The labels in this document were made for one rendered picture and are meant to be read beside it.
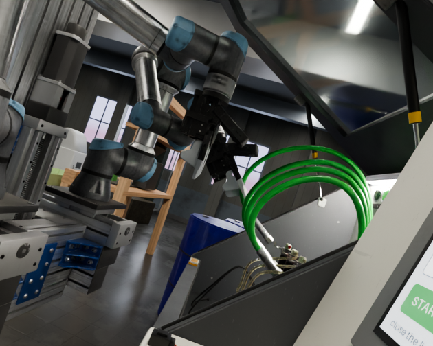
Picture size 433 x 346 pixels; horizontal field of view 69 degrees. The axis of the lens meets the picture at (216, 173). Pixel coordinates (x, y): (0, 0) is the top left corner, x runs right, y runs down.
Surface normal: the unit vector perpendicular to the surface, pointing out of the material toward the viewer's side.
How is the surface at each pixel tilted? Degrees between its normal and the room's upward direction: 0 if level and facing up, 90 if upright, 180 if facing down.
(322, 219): 90
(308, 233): 90
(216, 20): 90
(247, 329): 90
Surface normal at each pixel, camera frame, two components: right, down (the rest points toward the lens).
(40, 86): -0.18, -0.10
